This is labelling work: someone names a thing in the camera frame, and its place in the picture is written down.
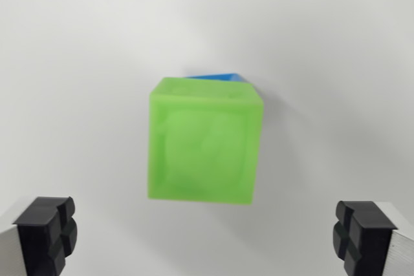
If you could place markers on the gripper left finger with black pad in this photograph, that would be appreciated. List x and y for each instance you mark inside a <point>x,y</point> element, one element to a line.
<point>39,237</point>

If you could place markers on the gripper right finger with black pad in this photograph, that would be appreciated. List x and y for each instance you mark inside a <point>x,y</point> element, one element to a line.
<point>372,240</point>

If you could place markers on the green embossed cube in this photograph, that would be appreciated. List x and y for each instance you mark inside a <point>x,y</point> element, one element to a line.
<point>203,146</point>

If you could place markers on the blue embossed cube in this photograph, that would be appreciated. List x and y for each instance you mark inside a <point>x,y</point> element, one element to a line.
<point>220,76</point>

